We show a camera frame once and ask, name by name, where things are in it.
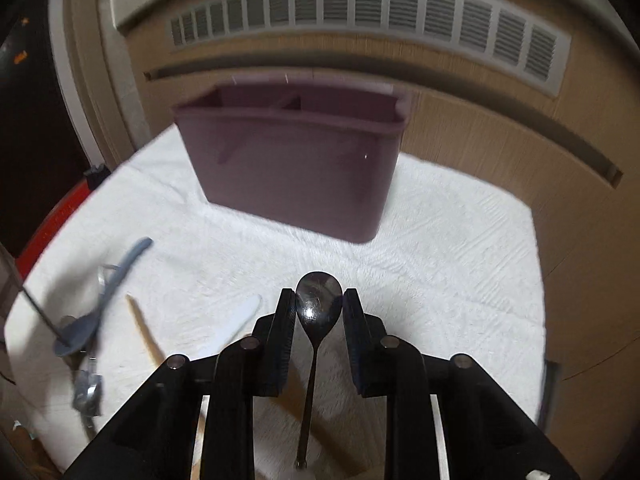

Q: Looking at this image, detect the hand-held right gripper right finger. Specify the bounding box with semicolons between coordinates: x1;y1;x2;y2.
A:
342;287;581;480

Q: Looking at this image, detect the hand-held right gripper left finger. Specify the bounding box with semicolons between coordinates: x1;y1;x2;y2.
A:
65;287;297;480

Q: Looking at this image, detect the white plastic spoon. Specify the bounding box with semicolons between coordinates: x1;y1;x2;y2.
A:
219;294;264;338

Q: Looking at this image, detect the black metal spoon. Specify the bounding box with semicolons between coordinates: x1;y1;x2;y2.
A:
294;270;345;470

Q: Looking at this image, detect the wooden chopstick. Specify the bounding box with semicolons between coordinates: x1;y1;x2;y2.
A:
124;293;169;369

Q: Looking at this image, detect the purple utensil holder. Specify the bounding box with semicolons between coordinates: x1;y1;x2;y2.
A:
172;80;414;246

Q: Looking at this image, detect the silver shovel-shaped spoon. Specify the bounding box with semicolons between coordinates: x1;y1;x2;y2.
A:
72;264;120;433

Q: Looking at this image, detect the white textured cloth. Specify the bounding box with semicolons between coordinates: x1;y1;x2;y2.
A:
2;125;549;480

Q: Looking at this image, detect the blue plastic spoon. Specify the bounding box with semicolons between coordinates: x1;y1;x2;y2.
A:
53;237;154;359

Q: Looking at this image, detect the thin black chopstick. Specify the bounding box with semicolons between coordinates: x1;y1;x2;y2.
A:
21;285;68;348

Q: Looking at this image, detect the white vent grille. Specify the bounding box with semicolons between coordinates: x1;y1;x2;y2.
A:
167;0;574;99

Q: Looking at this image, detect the dark panel with orange lights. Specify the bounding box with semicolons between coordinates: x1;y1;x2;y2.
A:
0;10;91;256

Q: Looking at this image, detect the white door frame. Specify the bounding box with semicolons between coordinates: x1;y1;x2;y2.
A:
47;0;153;161

